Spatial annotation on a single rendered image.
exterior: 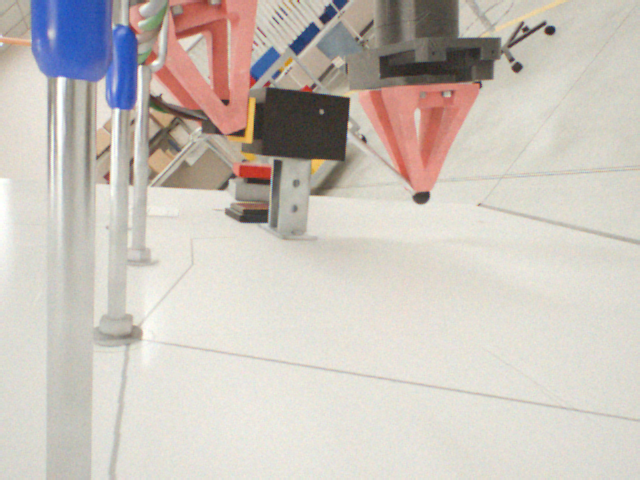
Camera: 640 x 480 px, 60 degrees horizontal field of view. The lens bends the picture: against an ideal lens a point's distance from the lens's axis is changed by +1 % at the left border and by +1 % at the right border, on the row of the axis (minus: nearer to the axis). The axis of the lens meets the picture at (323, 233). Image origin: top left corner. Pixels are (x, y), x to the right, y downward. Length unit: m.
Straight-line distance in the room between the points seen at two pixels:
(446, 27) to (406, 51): 0.04
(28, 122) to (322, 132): 8.13
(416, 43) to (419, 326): 0.20
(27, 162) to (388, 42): 8.08
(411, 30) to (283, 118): 0.10
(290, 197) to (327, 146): 0.04
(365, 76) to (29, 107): 8.12
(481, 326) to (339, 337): 0.06
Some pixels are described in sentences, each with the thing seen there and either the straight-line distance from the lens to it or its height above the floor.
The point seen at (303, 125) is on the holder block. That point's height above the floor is 1.14.
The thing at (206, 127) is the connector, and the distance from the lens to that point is 0.34.
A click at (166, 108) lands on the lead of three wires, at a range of 0.32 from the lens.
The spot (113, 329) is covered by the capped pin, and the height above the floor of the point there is 1.16.
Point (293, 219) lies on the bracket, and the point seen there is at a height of 1.10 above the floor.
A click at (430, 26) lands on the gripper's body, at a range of 0.38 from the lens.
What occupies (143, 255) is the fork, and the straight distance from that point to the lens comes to 0.26.
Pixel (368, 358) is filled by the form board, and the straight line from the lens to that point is 0.16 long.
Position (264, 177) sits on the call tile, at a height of 1.10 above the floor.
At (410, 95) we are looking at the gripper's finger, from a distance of 0.37.
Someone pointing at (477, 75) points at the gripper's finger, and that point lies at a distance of 0.38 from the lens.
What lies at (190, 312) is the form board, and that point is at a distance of 0.19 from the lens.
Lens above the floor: 1.19
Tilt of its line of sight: 19 degrees down
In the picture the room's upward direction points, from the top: 45 degrees counter-clockwise
